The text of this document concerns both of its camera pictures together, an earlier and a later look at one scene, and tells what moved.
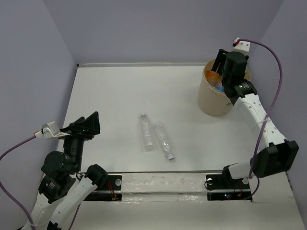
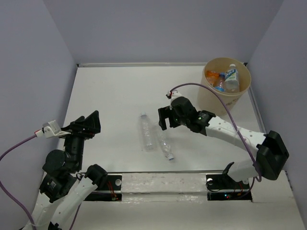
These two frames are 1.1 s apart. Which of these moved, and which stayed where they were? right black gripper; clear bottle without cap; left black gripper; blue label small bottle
Moved: right black gripper
Stayed: blue label small bottle; left black gripper; clear bottle without cap
